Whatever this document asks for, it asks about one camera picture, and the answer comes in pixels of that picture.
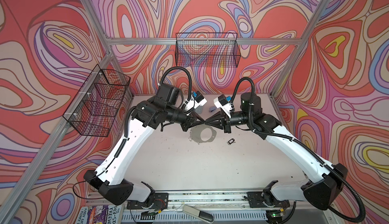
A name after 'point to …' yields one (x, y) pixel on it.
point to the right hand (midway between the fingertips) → (206, 126)
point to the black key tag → (231, 141)
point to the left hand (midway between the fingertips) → (204, 121)
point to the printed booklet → (101, 214)
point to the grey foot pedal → (200, 215)
